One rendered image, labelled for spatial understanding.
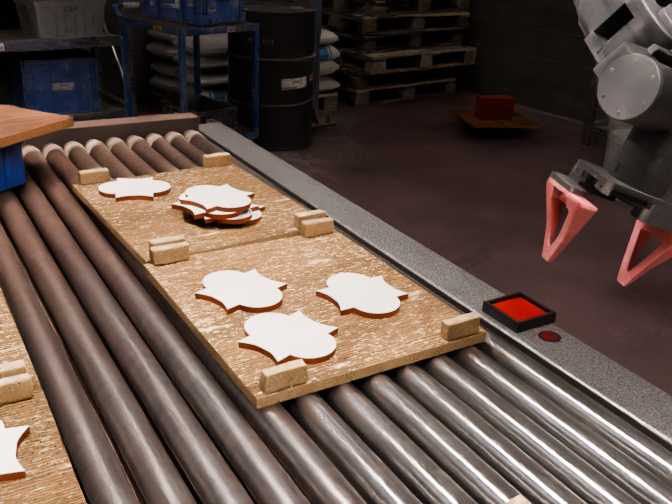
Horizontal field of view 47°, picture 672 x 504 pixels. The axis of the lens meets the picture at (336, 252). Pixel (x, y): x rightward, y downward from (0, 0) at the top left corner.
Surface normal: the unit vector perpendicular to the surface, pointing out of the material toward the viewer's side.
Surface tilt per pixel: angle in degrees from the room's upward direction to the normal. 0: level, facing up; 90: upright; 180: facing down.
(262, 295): 0
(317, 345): 0
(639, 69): 73
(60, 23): 96
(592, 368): 0
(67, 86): 91
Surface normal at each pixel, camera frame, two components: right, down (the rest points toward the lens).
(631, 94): -0.75, -0.07
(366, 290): 0.04, -0.91
